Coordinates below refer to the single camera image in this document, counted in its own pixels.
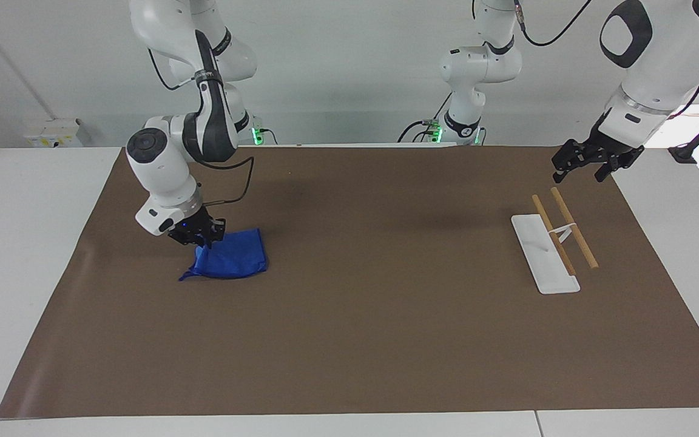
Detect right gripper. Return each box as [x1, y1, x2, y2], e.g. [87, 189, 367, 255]
[167, 206, 226, 250]

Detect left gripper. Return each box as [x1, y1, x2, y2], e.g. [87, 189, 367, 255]
[552, 115, 645, 183]

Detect blue towel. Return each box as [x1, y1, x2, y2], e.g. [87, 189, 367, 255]
[179, 228, 269, 282]

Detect white rack with wooden rods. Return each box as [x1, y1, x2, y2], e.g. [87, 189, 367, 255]
[511, 186, 599, 296]

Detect white wall socket box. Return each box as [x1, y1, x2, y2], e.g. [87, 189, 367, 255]
[24, 118, 84, 149]

